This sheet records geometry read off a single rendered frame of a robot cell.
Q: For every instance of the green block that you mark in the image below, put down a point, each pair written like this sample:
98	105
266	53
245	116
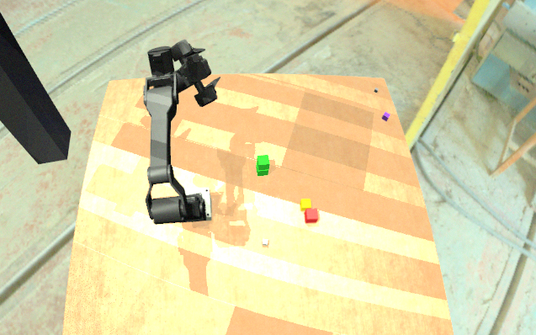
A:
262	172
263	162

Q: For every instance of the yellow block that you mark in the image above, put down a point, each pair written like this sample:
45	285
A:
305	204

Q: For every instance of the red block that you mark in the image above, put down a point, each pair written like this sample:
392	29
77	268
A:
311	215

